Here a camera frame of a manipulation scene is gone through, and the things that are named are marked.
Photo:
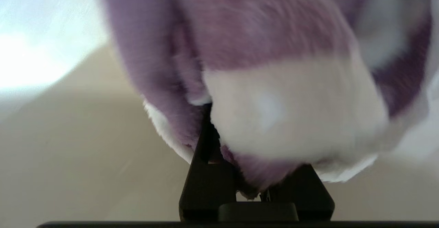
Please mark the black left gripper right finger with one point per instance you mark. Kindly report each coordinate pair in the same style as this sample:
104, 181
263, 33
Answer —
308, 193

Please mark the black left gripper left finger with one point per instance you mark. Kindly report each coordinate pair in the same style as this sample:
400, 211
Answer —
205, 187

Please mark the purple white striped towel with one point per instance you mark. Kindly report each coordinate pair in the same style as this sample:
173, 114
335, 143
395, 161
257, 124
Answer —
274, 101

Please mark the beige sink basin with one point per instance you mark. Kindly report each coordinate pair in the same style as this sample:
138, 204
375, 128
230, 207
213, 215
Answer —
68, 152

